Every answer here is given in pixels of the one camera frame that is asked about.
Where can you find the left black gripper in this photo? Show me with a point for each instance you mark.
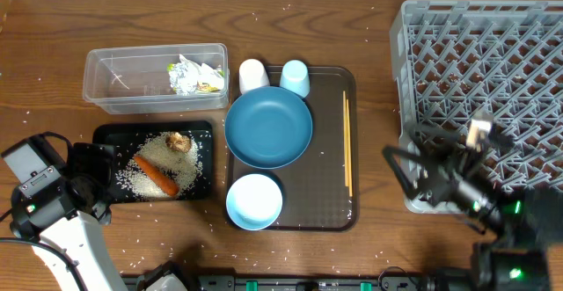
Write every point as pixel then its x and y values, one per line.
pixel 104 165

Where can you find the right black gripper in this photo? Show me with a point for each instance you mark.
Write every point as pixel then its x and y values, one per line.
pixel 440 175

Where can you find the orange carrot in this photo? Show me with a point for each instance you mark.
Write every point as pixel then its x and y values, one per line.
pixel 165 184

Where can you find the wooden chopstick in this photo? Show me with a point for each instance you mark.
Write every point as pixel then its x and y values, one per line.
pixel 345 136
pixel 349 164

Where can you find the dried brown mushroom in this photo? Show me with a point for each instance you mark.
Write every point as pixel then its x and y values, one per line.
pixel 178 142

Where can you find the pile of white rice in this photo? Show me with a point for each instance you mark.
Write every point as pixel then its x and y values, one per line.
pixel 181 167

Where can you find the light blue plastic cup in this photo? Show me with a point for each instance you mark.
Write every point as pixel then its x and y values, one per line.
pixel 295 78

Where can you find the foil snack wrapper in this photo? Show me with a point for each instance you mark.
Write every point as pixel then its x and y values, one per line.
pixel 180 81

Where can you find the dark blue plate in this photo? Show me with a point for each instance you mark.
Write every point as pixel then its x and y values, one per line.
pixel 268 128

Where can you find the light blue bowl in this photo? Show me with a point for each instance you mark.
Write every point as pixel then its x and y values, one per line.
pixel 254 202

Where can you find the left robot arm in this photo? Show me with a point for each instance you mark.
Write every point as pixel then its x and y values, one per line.
pixel 59 208

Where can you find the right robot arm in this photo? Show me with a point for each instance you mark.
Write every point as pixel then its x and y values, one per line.
pixel 525 226

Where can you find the black waste tray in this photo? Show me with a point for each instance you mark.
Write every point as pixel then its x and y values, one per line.
pixel 124 137

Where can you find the grey dishwasher rack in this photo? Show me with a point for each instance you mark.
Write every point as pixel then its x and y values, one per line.
pixel 452 59

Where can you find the dark brown serving tray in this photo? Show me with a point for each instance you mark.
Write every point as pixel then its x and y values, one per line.
pixel 314 191

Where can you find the clear plastic bin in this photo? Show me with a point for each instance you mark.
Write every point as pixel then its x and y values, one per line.
pixel 126 80

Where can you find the white plastic cup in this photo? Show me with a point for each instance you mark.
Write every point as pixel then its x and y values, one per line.
pixel 252 75

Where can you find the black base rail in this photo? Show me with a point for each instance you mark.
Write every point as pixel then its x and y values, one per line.
pixel 216 282

